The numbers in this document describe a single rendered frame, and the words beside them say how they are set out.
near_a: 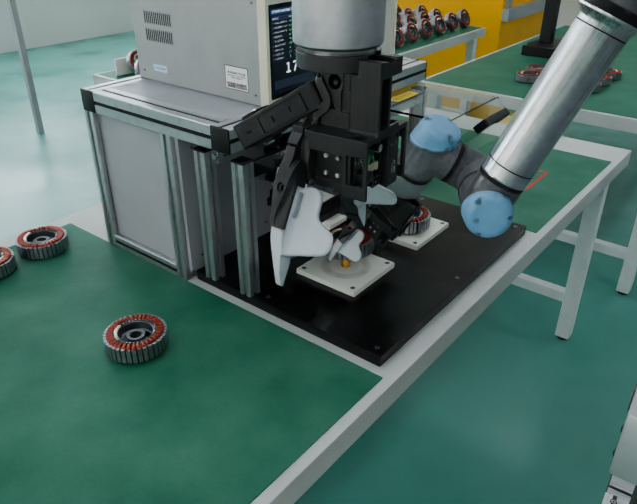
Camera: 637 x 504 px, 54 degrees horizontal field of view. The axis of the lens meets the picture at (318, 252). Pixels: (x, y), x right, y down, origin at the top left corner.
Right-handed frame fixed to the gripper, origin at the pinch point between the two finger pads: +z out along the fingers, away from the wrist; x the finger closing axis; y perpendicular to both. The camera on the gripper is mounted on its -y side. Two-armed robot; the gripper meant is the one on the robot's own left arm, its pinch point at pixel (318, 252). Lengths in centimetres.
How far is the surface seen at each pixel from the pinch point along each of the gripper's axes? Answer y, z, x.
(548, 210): -3, 40, 111
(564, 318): -1, 105, 165
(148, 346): -42, 37, 10
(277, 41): -42, -8, 49
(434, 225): -21, 37, 81
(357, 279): -24, 37, 49
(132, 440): -31, 40, -5
